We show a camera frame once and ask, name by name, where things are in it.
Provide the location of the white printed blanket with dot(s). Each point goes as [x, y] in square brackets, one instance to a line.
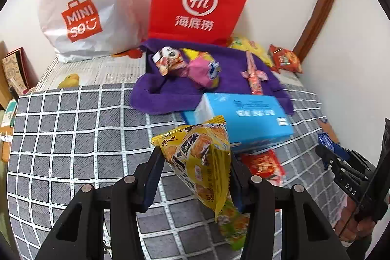
[99, 71]

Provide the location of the pink yellow snack packet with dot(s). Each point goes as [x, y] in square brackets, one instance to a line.
[202, 69]

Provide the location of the pink white dog snack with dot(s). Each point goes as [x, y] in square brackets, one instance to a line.
[169, 61]

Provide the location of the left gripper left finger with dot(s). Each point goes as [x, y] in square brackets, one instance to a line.
[78, 232]

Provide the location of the yellow rice cracker packet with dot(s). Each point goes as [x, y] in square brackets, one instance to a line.
[200, 155]

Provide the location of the yellow duck toy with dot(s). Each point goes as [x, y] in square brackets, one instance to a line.
[69, 81]

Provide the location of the blue tissue pack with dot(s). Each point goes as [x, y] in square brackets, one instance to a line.
[254, 122]

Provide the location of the right hand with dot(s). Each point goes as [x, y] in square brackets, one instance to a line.
[348, 229]

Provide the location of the green orange snack packet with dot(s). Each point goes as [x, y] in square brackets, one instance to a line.
[233, 225]

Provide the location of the orange star patch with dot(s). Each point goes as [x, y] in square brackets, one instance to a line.
[327, 128]

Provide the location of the red festive snack packet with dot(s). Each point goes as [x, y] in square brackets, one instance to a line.
[265, 165]

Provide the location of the brown wooden door frame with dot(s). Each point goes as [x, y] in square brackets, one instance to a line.
[313, 28]

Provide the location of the yellow chips bag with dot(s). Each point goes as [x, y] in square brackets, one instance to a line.
[242, 43]

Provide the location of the small pink candy packet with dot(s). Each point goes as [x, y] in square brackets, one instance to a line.
[258, 75]

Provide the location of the red Toy Story stick snack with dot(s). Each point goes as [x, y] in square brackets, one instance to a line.
[254, 85]

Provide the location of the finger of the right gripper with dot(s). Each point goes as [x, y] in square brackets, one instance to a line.
[353, 158]
[337, 165]

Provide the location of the purple towel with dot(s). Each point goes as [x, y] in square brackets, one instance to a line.
[155, 94]

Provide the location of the white Miniso plastic bag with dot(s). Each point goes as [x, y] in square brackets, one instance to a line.
[87, 29]

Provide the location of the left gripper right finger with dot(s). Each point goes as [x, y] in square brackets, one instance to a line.
[306, 233]

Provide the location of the blue snack packet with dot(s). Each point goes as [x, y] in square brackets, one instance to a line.
[326, 141]

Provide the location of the orange cracker pack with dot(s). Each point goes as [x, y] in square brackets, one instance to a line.
[285, 59]

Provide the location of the grey checked bed cover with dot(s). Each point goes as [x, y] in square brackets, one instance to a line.
[65, 139]

